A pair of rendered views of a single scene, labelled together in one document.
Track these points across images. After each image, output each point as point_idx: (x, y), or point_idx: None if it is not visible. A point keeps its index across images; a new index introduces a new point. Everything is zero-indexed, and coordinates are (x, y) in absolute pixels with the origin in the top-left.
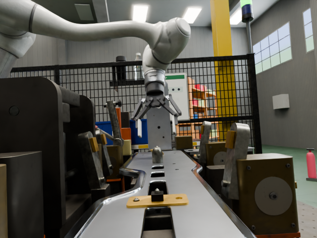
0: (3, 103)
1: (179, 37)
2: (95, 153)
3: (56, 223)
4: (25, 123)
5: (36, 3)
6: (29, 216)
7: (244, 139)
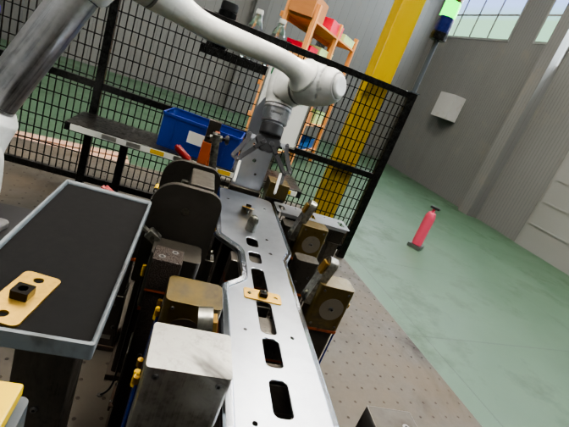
0: (179, 203)
1: (328, 99)
2: None
3: None
4: (190, 223)
5: None
6: None
7: (331, 271)
